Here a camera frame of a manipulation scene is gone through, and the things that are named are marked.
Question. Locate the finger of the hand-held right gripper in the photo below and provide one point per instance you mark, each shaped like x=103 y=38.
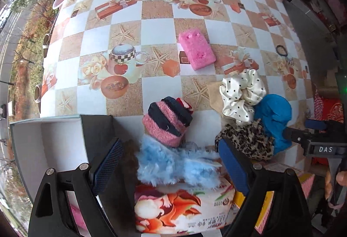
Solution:
x=315 y=124
x=296 y=135

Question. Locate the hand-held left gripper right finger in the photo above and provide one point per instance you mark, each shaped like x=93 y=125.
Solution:
x=233 y=166

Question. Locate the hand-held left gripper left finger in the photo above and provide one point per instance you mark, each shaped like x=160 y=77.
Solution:
x=108 y=163

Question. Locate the leopard print scrunchie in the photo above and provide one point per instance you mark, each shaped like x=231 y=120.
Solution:
x=252 y=139

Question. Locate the white cardboard box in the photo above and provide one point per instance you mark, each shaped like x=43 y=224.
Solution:
x=40 y=144

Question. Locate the white polka dot scrunchie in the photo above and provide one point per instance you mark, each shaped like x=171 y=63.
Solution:
x=235 y=96

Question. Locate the pink foam sponge block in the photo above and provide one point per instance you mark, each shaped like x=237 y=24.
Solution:
x=196 y=50

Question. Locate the person's right hand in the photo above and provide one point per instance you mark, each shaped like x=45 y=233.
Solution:
x=341 y=178

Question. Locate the red patterned cloth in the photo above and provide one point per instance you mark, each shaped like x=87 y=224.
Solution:
x=329 y=107

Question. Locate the light blue fluffy cloth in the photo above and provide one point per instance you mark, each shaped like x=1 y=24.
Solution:
x=162 y=163

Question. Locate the yellow packet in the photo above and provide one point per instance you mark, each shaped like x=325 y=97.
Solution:
x=267 y=212

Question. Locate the floral tissue pack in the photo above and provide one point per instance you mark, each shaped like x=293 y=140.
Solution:
x=176 y=207

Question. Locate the pink black striped fuzzy sock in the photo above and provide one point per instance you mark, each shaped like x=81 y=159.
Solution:
x=168 y=123

